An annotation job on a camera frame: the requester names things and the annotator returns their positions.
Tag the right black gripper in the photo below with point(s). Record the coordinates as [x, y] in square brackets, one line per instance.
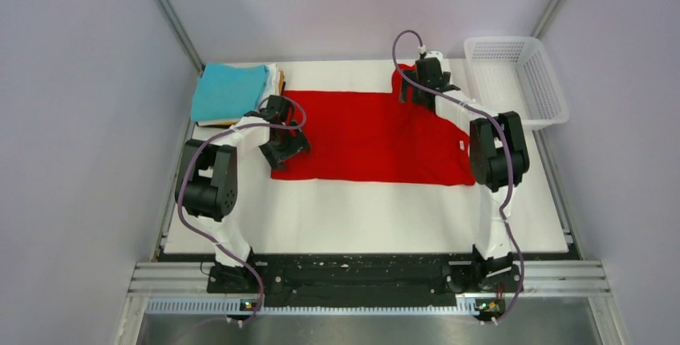
[403, 93]

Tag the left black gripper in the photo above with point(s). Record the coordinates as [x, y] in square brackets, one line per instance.
[297, 143]

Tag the red t-shirt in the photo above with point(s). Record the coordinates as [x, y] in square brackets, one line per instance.
[372, 136]

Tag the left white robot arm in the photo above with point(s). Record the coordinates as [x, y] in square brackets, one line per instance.
[207, 183]

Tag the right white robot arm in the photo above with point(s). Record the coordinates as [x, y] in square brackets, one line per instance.
[498, 156]

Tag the folded white t-shirt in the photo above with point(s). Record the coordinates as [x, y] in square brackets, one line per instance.
[272, 82]

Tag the folded teal t-shirt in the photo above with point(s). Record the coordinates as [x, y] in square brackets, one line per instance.
[228, 91]

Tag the white plastic basket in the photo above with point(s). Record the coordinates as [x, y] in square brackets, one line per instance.
[515, 73]

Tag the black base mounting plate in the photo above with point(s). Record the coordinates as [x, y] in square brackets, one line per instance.
[378, 281]

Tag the white slotted cable duct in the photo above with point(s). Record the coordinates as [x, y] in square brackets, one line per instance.
[243, 306]

